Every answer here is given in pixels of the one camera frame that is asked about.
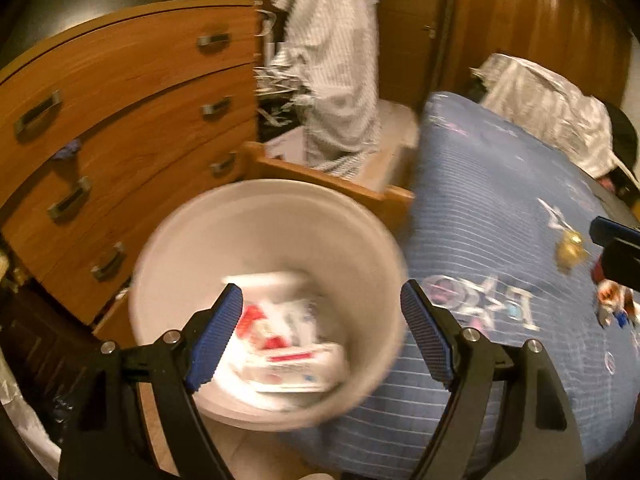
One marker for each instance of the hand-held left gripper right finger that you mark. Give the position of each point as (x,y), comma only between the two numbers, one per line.
(425,335)

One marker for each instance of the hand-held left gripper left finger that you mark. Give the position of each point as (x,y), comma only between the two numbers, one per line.
(217,340)

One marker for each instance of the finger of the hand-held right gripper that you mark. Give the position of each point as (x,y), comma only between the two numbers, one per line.
(622,265)
(602,229)

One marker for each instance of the yellow wrapper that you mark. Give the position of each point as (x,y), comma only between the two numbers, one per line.
(570,252)

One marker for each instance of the white red medicine box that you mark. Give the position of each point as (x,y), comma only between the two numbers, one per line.
(295,367)

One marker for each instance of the white plastic bucket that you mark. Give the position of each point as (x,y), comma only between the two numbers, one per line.
(280,230)

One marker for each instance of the blue star-print bedsheet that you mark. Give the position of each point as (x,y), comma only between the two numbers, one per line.
(475,185)

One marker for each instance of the white crinkled cover cloth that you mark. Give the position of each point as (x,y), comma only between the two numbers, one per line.
(545,95)

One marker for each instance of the dark wooden cabinet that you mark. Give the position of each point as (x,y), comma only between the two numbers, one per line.
(40,340)

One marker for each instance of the wooden bed footboard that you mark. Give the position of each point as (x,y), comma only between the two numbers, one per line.
(320,177)

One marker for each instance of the white cardboard box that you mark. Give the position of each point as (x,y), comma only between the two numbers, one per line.
(290,145)

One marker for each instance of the clear plastic bag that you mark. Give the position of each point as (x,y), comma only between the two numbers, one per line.
(25,425)

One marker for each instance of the brown wooden wardrobe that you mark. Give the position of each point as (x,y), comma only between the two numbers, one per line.
(525,10)

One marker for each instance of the blue cloth in drawer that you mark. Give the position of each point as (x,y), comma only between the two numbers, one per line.
(70,149)

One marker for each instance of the wooden chest of drawers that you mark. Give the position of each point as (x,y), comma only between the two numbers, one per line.
(125,85)

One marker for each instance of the brown wooden door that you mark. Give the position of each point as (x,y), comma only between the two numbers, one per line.
(405,35)

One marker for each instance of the striped grey white cloth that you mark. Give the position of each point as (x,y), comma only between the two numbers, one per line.
(335,60)

